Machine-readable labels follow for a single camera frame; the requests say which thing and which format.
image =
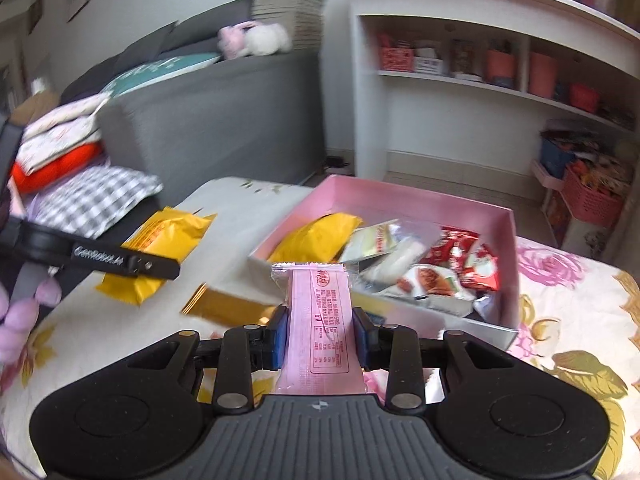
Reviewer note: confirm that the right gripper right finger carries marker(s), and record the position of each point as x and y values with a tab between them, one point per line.
396	349

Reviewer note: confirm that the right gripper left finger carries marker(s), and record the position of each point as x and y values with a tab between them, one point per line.
243	351

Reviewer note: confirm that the pink wafer snack pack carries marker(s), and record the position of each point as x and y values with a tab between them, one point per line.
321	357

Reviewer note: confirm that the white pecan snack pack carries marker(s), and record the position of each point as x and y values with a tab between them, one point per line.
424	280

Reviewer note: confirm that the green white snack pack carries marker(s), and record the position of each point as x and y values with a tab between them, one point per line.
371	242

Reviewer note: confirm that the clear rice cracker pack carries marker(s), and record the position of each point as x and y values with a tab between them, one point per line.
416	238

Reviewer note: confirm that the large yellow snack pack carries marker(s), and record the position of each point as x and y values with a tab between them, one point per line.
319	241

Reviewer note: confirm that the yellow snack pack with logo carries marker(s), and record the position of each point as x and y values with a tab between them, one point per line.
169	233

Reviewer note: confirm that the silver foil snack pack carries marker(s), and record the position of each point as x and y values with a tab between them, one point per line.
487	306

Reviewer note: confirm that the red floral snack pack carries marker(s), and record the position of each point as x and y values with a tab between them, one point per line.
452	248

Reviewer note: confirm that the red small snack pack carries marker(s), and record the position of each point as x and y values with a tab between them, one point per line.
480	271

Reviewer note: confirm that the left hand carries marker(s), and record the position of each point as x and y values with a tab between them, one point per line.
18	318

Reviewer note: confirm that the gold flat wafer pack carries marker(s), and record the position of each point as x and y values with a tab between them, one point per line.
226	310

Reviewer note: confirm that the grey checkered pillow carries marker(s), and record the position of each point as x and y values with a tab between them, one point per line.
91	202

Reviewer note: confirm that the pink and silver cardboard box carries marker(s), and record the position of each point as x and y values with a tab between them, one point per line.
395	216

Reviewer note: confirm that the red folded cloth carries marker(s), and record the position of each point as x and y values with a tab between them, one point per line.
60	168

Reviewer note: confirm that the white floral folded blanket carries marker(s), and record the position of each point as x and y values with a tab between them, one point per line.
59	132

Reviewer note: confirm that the floral tablecloth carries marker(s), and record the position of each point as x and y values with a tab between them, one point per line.
108	390

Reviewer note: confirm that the teal cushion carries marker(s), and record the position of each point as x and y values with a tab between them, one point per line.
153	73

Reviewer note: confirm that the white printed storage box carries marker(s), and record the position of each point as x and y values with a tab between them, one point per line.
571	234

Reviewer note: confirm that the grey sofa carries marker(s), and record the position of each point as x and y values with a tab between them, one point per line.
259	117

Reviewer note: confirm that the blue storage bin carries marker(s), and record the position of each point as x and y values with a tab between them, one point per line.
554	156

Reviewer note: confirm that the pink floor basket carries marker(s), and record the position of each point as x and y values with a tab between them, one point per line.
588	205

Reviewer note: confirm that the white bookshelf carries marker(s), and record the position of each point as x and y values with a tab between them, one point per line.
460	90

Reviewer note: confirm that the white label shelf box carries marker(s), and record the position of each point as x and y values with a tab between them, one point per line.
428	66

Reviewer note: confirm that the pink lattice shelf basket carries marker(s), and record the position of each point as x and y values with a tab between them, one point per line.
394	59

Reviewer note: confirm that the pink pen cup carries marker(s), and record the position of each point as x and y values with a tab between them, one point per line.
500	69

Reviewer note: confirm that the pink and white plush toy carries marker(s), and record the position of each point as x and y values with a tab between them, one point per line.
253	39

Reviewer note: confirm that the red small shelf basket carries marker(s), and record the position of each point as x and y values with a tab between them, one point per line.
584	98

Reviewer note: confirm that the pink cylinder container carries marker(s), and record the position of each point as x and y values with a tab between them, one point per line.
543	70

